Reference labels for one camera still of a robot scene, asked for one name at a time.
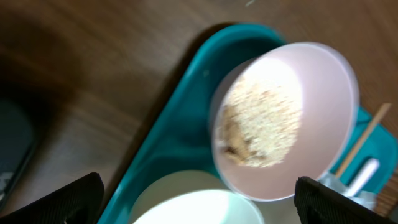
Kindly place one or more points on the pink bowl with food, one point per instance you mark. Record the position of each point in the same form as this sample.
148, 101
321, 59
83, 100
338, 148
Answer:
327, 87

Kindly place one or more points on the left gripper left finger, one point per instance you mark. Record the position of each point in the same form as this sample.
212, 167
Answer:
77, 202

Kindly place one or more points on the wooden skewer stick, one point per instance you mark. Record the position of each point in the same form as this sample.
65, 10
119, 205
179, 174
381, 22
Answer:
377, 118

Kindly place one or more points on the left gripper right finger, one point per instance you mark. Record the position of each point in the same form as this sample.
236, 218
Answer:
317, 204

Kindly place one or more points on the crumpled white napkin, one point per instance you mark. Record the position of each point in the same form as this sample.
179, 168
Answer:
364, 198

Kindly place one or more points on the white plastic fork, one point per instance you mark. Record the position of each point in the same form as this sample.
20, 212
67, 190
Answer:
363, 176

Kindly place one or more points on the pale green bowl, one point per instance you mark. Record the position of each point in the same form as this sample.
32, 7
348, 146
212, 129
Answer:
189, 197

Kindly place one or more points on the black waste tray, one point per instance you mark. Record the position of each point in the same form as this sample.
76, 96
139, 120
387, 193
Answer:
17, 137

